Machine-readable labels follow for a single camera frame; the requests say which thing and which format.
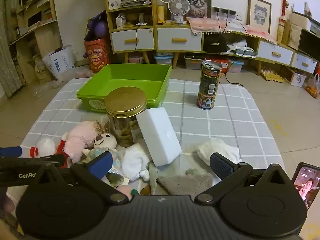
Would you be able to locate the yellow-green single drawer cabinet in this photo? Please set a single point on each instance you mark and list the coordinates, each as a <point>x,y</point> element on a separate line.
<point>180,40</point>

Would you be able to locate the clear storage box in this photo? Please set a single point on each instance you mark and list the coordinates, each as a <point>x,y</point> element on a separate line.
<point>163,60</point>

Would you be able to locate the white printed box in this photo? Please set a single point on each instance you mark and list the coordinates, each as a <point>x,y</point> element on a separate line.
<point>297,78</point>

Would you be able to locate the black microwave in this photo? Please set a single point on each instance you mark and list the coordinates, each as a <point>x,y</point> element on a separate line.
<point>308,43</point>

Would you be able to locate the tall yellow-green shelf cabinet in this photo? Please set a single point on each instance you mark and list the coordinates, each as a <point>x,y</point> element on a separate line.
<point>132,40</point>

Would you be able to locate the framed cat picture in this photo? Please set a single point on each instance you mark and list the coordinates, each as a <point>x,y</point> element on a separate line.
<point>198,5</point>

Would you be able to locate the smartphone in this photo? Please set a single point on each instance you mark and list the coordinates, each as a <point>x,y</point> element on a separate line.
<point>306,182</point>

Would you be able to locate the smiling bunny doll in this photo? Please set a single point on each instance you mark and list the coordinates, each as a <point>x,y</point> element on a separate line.
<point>105,140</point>

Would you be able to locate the white carton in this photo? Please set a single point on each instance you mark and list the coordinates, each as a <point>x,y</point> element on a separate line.
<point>120,21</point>

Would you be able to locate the white paper bag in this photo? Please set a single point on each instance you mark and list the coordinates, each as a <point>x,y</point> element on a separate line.
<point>60,62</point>

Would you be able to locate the pale green soft toy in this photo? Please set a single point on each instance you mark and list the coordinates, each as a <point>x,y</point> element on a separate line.
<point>153,177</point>

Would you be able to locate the white towel cloth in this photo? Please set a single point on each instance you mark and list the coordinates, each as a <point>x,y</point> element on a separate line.
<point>220,146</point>

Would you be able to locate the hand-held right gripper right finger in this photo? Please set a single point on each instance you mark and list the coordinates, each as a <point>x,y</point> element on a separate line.
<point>221,166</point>

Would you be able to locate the yellow box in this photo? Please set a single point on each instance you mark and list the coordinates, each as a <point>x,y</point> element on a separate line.
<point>161,13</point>

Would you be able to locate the black printed can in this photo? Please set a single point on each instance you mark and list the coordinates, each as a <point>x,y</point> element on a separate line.
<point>208,85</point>

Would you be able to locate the egg carton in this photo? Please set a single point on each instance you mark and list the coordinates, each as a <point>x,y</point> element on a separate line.
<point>271,75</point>

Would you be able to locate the black bag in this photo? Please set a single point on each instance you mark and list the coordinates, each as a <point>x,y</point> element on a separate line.
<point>215,42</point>

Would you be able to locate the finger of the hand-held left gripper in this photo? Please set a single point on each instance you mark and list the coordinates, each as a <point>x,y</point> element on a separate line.
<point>10,151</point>
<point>37,160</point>

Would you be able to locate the small white fan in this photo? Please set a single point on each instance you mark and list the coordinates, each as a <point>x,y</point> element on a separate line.
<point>178,5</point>

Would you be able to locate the pink table runner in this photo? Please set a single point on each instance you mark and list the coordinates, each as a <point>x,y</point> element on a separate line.
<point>200,23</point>

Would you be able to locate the person's left hand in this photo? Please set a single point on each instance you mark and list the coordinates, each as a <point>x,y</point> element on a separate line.
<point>7,205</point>

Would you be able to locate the white santa plush toy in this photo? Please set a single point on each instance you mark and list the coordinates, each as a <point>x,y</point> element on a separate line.
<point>46,146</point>

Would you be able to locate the framed cartoon picture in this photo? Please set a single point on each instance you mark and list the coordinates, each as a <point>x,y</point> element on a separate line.
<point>258,13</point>

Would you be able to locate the white printer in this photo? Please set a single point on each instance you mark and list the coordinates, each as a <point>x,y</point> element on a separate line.
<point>303,20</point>

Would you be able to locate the green plastic bin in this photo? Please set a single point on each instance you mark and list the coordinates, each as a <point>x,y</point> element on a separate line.
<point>130,76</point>

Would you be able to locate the clear jar with gold lid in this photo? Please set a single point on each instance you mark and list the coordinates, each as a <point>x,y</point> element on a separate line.
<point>125,102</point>

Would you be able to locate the pink plush toy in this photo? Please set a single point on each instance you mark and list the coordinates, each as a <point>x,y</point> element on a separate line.
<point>80,140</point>

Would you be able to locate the bag of oranges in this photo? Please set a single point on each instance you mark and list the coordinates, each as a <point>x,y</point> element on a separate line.
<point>312,87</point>

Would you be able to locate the cardboard box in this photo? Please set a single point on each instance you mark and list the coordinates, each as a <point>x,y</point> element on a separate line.
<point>287,33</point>

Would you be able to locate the wooden shelf unit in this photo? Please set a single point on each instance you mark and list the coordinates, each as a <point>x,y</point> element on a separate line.
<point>37,30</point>

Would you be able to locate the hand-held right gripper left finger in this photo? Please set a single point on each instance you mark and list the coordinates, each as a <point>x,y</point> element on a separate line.
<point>100,163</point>

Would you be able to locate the low yellow-green tv cabinet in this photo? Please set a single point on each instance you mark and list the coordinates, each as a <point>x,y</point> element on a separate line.
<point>275,50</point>

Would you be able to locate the white sock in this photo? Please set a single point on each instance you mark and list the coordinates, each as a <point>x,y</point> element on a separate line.
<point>135,160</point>

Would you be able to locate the curtain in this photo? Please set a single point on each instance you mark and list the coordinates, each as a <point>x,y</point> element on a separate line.
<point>8,55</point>

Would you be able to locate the white sponge block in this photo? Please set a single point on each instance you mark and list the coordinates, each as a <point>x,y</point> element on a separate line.
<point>157,135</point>

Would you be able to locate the grey fluffy cloth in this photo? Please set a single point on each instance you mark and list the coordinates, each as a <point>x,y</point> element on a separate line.
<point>185,183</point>

